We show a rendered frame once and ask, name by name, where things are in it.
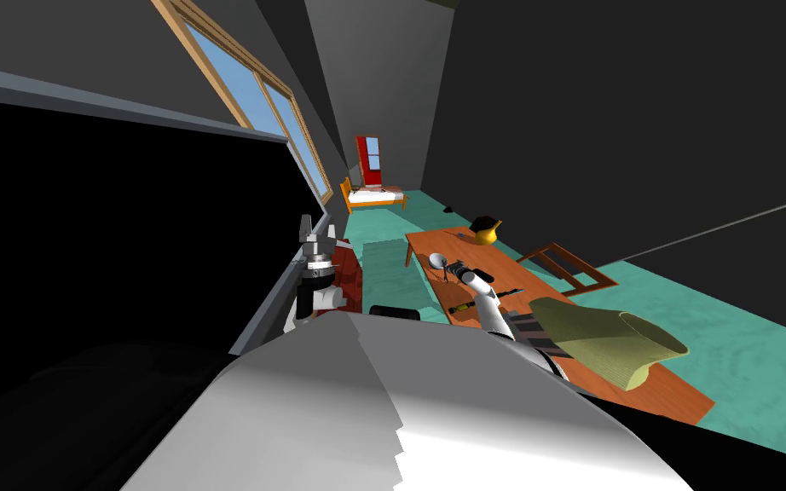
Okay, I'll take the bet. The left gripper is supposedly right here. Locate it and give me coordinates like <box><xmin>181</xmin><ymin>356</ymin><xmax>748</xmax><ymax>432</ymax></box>
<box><xmin>298</xmin><ymin>214</ymin><xmax>338</xmax><ymax>261</ymax></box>

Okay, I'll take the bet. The yellow jug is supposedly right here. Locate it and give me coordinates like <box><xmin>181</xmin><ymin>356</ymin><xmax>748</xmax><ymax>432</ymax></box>
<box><xmin>474</xmin><ymin>219</ymin><xmax>504</xmax><ymax>246</ymax></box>

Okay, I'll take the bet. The orange wooden table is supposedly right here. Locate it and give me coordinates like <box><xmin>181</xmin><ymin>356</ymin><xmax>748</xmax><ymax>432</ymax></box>
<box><xmin>403</xmin><ymin>226</ymin><xmax>717</xmax><ymax>428</ymax></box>

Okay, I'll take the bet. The reddish brown wooden furniture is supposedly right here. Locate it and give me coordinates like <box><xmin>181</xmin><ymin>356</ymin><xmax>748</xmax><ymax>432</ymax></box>
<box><xmin>330</xmin><ymin>238</ymin><xmax>365</xmax><ymax>316</ymax></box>

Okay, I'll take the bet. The orange wooden bed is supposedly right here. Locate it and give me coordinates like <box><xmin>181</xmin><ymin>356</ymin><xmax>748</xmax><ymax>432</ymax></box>
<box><xmin>338</xmin><ymin>176</ymin><xmax>410</xmax><ymax>216</ymax></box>

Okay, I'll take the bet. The red door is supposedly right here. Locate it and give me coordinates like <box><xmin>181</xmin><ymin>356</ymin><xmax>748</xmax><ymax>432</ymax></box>
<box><xmin>355</xmin><ymin>136</ymin><xmax>384</xmax><ymax>188</ymax></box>

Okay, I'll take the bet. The brown wooden chair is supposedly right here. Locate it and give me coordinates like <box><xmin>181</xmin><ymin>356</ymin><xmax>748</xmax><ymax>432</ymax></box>
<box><xmin>515</xmin><ymin>241</ymin><xmax>620</xmax><ymax>298</ymax></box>

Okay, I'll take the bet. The wooden framed window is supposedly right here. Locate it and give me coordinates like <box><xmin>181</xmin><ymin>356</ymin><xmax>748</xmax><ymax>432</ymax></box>
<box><xmin>150</xmin><ymin>0</ymin><xmax>335</xmax><ymax>206</ymax></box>

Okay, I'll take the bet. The olive ribbed hat-shaped object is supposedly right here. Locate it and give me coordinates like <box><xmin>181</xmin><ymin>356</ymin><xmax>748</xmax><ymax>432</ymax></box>
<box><xmin>528</xmin><ymin>297</ymin><xmax>691</xmax><ymax>393</ymax></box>

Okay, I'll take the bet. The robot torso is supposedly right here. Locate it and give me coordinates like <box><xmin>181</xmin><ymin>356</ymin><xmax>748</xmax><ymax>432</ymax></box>
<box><xmin>118</xmin><ymin>305</ymin><xmax>696</xmax><ymax>491</ymax></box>

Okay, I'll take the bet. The black cabinet with grey frame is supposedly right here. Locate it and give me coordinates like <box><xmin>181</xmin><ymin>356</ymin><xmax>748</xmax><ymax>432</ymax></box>
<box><xmin>0</xmin><ymin>60</ymin><xmax>332</xmax><ymax>417</ymax></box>

